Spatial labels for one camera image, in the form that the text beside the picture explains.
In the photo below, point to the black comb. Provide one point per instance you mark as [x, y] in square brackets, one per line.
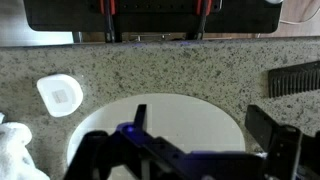
[293, 80]

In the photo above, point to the white oval sink basin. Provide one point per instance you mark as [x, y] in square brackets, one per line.
[186, 123]

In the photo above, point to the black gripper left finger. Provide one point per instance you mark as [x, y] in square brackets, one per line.
[100, 156]

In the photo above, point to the white terry towel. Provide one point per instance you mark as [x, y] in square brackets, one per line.
[13, 153]

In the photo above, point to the red black bar clamp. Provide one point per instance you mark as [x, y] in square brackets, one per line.
[107, 6]
[203, 6]

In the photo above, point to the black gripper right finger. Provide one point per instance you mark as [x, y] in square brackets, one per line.
[283, 150]

